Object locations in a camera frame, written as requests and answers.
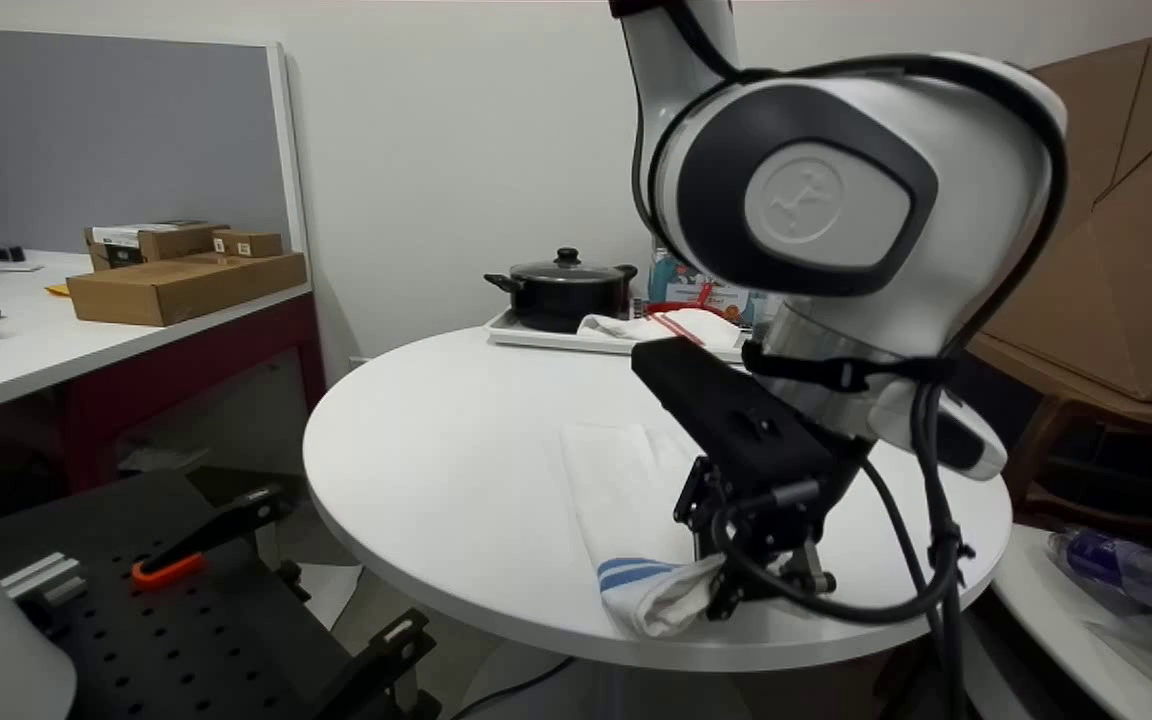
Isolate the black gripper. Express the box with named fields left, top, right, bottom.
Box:
left=672, top=456, right=859, bottom=619

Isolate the white towel with blue stripes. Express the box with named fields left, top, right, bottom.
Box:
left=560, top=424, right=719, bottom=638

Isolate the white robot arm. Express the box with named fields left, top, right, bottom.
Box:
left=608, top=0, right=1066, bottom=624

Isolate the red white cloth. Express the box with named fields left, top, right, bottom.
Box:
left=570, top=305, right=751, bottom=366

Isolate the blue white carton box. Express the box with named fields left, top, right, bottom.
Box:
left=649, top=252, right=738, bottom=316

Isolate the round white table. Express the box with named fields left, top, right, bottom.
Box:
left=299, top=316, right=1014, bottom=720

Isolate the black cooking pot with lid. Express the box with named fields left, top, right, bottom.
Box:
left=488, top=247, right=636, bottom=331

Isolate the large brown cardboard box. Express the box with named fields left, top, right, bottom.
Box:
left=984, top=35, right=1152, bottom=404

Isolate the black orange clamp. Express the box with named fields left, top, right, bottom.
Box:
left=128, top=485, right=296, bottom=590

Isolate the black perforated board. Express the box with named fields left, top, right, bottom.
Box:
left=0, top=475, right=441, bottom=720

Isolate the small brown cardboard box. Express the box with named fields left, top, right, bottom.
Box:
left=84, top=222, right=283, bottom=273

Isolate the flat brown cardboard box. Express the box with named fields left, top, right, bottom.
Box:
left=69, top=252, right=307, bottom=329

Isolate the white side desk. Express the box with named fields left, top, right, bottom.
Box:
left=0, top=252, right=324, bottom=493

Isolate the grey partition panel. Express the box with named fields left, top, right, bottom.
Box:
left=0, top=32, right=296, bottom=252

